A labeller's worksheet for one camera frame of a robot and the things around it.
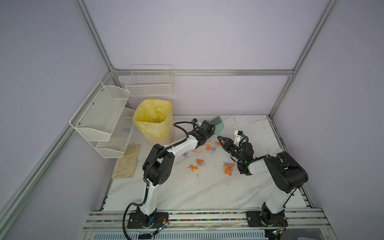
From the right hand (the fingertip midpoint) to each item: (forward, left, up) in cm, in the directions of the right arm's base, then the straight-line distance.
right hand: (217, 139), depth 87 cm
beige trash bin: (+1, +31, -2) cm, 31 cm away
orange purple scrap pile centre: (-12, -8, -15) cm, 20 cm away
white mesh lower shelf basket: (-1, +65, -8) cm, 65 cm away
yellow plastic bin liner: (+21, +43, -2) cm, 48 cm away
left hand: (+8, +4, -2) cm, 9 cm away
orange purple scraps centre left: (-9, +10, -14) cm, 19 cm away
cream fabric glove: (-12, +58, -15) cm, 61 cm away
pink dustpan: (-15, +12, +12) cm, 23 cm away
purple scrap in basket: (+6, +57, 0) cm, 58 cm away
